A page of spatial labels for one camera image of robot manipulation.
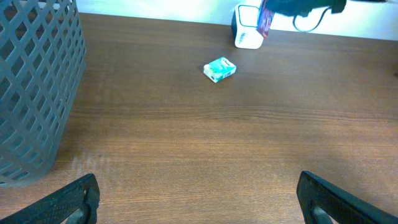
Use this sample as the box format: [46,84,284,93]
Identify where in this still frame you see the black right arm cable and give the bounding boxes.
[291,6,331,34]

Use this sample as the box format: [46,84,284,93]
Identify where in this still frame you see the dark grey plastic basket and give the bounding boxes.
[1,0,86,188]

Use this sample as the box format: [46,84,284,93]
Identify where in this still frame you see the green tissue pack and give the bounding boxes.
[203,57,237,83]

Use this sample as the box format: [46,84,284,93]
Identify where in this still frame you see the white barcode scanner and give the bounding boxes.
[231,4,264,49]

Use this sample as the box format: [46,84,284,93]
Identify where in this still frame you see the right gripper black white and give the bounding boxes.
[265,0,346,17]

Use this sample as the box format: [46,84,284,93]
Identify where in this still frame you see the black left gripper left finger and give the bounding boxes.
[1,174,100,224]

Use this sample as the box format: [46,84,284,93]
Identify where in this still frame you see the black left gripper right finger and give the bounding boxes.
[297,170,397,224]

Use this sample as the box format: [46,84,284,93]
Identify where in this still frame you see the orange brown snack wrapper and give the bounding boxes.
[256,0,274,39]

